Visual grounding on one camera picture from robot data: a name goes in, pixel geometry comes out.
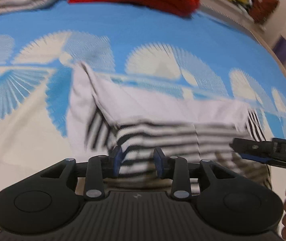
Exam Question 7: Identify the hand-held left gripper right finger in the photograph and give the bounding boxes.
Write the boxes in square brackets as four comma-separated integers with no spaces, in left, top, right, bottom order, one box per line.
[153,147,234,201]

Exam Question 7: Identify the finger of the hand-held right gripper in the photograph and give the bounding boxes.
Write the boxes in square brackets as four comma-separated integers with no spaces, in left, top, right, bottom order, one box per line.
[239,153,271,164]
[229,138,274,154]

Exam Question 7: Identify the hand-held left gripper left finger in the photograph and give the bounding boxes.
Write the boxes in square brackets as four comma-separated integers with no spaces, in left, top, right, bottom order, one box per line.
[41,146,123,201]

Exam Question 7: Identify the black white striped hooded shirt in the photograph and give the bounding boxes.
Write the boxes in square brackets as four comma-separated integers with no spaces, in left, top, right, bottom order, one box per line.
[66,61,273,199]

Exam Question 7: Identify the purple box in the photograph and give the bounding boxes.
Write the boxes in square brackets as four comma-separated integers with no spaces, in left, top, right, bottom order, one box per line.
[273,36,286,63]

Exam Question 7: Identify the blue fan-patterned bed sheet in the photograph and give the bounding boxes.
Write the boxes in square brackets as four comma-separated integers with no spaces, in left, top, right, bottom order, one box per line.
[0,0,286,241]

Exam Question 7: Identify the dark red cushion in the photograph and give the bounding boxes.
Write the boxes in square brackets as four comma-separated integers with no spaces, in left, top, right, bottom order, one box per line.
[249,0,280,25]

